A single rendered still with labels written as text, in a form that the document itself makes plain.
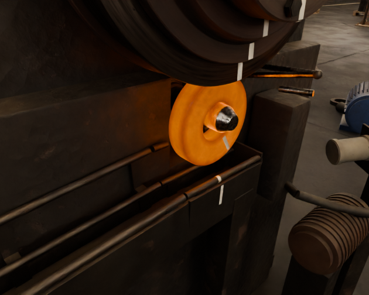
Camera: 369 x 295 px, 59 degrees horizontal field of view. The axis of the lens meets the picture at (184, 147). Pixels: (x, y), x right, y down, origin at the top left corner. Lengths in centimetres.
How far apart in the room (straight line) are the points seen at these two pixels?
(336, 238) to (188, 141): 44
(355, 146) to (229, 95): 39
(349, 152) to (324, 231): 19
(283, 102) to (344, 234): 33
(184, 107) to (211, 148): 10
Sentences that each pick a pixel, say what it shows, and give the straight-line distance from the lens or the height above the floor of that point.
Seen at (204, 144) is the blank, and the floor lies 78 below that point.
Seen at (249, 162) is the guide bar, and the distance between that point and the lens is 62.
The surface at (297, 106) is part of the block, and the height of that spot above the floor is 79.
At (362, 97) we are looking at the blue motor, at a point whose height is 31.
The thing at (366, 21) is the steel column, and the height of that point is 10.
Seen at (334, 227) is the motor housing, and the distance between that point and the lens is 82.
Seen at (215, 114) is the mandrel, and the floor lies 83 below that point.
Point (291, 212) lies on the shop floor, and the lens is 171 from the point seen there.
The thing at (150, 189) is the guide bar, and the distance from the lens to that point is 55.
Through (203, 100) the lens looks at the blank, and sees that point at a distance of 48.
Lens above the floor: 102
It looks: 28 degrees down
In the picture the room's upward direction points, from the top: 2 degrees clockwise
